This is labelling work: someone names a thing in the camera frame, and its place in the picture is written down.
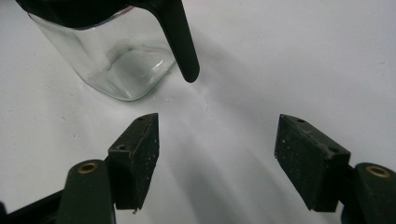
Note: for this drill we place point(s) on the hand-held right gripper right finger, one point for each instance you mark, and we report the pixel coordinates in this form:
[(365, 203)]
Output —
[(306, 165)]

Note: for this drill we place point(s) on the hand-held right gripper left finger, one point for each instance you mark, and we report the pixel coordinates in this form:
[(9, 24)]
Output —
[(137, 161)]

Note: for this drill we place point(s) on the glass jar with black lid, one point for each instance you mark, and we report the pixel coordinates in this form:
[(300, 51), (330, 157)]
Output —
[(124, 59)]

